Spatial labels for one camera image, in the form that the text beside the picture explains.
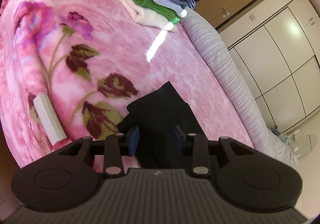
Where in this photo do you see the white blanket label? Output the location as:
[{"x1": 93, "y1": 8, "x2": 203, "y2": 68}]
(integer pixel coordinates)
[{"x1": 33, "y1": 93, "x2": 67, "y2": 145}]

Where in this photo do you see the pink floral blanket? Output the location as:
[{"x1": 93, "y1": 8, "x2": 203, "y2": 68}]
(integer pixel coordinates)
[{"x1": 0, "y1": 0, "x2": 258, "y2": 174}]

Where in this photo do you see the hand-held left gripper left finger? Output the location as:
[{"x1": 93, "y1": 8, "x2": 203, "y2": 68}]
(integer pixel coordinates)
[{"x1": 56, "y1": 125, "x2": 140, "y2": 178}]

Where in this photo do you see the blue cloth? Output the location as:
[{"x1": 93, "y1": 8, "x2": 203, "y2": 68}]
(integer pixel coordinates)
[{"x1": 270, "y1": 125, "x2": 290, "y2": 145}]

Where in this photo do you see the oval mirror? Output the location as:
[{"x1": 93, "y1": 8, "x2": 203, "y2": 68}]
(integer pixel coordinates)
[{"x1": 291, "y1": 134, "x2": 318, "y2": 158}]

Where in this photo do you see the grey striped quilt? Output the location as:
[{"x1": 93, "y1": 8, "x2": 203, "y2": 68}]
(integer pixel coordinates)
[{"x1": 180, "y1": 8, "x2": 299, "y2": 172}]

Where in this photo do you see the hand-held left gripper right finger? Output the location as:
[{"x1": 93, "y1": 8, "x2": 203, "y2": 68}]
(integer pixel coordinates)
[{"x1": 174, "y1": 125, "x2": 263, "y2": 178}]

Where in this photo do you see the cream folded garment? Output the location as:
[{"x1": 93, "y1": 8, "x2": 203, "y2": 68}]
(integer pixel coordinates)
[{"x1": 102, "y1": 0, "x2": 180, "y2": 33}]

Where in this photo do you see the cream wardrobe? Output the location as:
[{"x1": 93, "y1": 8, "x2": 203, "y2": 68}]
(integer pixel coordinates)
[{"x1": 216, "y1": 0, "x2": 320, "y2": 135}]

